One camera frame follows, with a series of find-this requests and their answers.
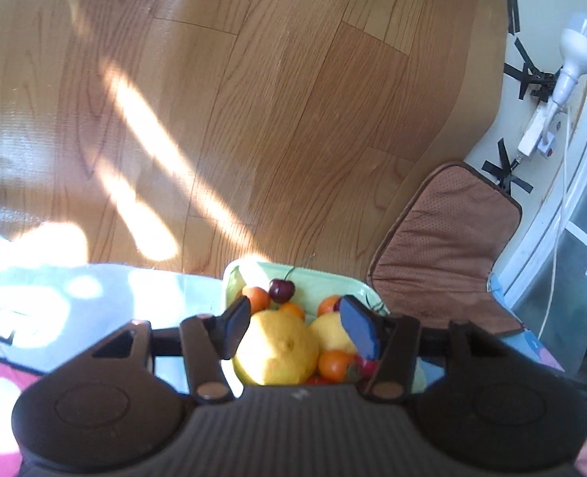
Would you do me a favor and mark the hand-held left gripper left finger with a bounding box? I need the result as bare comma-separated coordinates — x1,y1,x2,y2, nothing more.
91,295,252,404

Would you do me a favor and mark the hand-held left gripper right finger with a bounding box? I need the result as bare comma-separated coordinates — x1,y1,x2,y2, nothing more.
339,295,515,404

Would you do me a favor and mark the dark red cherry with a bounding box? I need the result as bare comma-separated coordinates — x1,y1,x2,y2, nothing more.
268,267,298,304

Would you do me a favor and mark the light green plastic basket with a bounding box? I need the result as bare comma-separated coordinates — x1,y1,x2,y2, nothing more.
222,261,428,393

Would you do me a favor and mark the large yellow lemon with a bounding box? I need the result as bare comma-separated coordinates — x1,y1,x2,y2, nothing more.
232,309,320,386
308,312,358,355

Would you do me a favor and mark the brown seat cushion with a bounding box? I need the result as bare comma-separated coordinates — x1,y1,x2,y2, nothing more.
367,160,525,336

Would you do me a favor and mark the cartoon printed blanket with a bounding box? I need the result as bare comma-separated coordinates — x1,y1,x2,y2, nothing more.
0,223,567,477

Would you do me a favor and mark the black tape cross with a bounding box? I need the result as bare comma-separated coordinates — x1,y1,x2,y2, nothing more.
482,139,533,194

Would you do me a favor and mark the glass sliding door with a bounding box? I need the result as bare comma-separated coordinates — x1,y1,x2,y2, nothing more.
494,10,587,403

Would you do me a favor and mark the white power strip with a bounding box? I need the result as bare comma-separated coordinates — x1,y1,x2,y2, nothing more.
518,104,558,158

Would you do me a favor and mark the black tape cluster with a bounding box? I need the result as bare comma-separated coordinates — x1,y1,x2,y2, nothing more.
504,37,558,101

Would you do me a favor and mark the black tape strip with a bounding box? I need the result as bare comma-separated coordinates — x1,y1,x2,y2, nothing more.
503,0,521,35

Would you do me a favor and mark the white light bulb with socket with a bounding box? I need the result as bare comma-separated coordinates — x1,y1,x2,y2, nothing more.
552,12,587,107

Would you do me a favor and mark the white power cable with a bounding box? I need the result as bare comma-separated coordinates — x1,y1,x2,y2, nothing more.
537,107,575,339

